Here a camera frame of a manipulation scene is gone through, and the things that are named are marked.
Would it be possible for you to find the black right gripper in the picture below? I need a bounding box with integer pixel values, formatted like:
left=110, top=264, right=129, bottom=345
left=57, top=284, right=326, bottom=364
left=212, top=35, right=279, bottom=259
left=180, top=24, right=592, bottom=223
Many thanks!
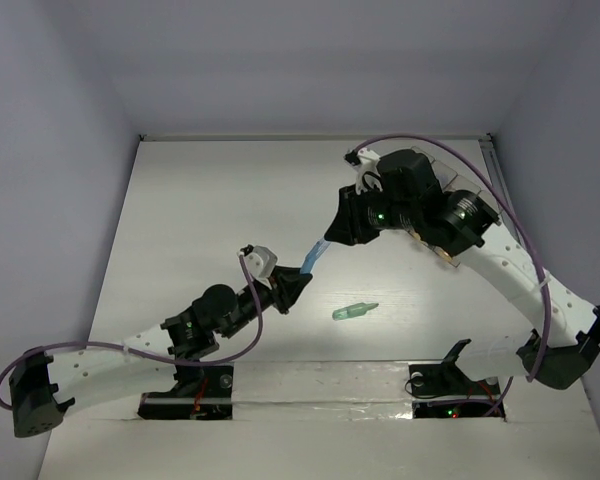
left=327, top=178, right=420, bottom=242

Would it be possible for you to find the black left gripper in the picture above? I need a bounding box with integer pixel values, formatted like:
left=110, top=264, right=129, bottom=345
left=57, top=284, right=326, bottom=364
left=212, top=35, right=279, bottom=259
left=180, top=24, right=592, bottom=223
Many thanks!
left=221, top=266, right=310, bottom=339

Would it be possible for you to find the blue utility knife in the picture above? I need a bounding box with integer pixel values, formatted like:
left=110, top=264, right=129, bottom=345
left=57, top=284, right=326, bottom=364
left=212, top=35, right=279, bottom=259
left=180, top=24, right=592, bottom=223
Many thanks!
left=300, top=238, right=330, bottom=274

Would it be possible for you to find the green utility knife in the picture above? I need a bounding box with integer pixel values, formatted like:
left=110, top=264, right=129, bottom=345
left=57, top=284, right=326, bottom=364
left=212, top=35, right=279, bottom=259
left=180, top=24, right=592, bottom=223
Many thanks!
left=332, top=302, right=379, bottom=321

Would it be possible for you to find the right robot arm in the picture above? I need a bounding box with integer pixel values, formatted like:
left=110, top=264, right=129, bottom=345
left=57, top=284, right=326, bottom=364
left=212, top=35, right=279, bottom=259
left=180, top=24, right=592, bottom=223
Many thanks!
left=324, top=148, right=600, bottom=395

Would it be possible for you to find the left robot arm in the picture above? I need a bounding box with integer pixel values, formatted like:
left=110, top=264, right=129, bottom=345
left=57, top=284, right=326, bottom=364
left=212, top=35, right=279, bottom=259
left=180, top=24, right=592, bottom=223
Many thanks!
left=0, top=266, right=313, bottom=438

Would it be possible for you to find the clear four-compartment organizer tray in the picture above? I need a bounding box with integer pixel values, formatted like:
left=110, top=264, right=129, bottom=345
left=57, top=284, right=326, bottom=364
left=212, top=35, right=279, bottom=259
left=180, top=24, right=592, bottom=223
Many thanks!
left=405, top=146, right=503, bottom=267

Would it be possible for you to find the white front board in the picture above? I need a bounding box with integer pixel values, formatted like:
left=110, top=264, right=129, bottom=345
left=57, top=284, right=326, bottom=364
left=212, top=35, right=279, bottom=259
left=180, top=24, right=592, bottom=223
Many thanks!
left=40, top=362, right=600, bottom=479

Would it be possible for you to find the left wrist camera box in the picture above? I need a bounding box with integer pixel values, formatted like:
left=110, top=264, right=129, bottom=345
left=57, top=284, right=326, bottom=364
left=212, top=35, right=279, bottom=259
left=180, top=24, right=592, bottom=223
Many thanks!
left=238, top=245, right=278, bottom=281

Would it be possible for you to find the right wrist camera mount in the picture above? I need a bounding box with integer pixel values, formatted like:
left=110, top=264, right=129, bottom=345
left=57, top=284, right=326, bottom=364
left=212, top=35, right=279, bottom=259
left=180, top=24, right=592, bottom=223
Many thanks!
left=344, top=147, right=383, bottom=195

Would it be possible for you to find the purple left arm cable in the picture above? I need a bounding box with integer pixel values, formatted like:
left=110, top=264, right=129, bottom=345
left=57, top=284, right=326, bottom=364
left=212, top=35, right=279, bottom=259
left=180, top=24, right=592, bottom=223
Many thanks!
left=0, top=252, right=267, bottom=414

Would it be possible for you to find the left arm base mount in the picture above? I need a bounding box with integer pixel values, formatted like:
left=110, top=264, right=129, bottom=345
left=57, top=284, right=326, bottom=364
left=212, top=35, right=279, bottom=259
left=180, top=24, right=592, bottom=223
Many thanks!
left=137, top=364, right=234, bottom=421

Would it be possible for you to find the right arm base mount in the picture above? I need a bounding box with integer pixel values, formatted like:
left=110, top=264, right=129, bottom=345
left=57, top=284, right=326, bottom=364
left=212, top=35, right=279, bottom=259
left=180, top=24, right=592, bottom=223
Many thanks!
left=404, top=339, right=506, bottom=420

